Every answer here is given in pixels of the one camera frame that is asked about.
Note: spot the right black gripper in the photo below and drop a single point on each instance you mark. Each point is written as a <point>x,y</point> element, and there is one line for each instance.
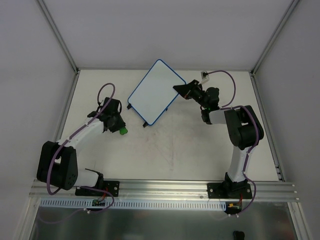
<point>191,89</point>

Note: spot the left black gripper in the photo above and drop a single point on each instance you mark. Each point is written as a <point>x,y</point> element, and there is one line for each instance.
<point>116,125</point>

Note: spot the green bone-shaped eraser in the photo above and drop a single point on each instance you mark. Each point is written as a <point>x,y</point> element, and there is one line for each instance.
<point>123,131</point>

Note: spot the blue-framed whiteboard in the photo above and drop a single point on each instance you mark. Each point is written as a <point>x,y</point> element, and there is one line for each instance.
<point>155,91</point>

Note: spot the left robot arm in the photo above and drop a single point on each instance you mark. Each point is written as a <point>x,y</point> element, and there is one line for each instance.
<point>58,164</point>

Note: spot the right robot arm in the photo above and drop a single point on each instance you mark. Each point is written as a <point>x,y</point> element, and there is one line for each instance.
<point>244,131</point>

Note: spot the whiteboard black stand feet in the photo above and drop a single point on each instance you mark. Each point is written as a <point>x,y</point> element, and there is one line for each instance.
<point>145,124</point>

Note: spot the black knob bottom edge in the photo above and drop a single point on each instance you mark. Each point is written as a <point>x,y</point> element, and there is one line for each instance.
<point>239,235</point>

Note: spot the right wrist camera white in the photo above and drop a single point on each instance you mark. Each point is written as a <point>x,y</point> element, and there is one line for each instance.
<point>204,77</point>

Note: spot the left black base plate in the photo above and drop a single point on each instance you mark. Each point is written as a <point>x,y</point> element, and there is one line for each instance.
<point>110,187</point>

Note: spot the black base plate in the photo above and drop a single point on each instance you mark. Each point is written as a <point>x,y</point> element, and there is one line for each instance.
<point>110,187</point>
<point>221,190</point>

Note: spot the aluminium front rail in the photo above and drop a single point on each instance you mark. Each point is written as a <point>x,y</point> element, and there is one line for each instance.
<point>196,190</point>

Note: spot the right aluminium frame post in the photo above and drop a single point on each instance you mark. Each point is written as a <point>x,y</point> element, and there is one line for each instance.
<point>274,36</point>

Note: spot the aluminium frame post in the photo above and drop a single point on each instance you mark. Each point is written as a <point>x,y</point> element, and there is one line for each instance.
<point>57,34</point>
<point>274,36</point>

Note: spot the white slotted cable duct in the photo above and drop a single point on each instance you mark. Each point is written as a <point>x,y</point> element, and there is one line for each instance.
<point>133,204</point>

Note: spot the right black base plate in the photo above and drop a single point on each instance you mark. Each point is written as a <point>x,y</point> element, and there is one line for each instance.
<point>221,190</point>

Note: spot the left aluminium frame post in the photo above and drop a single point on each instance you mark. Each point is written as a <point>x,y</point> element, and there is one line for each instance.
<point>57,34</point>

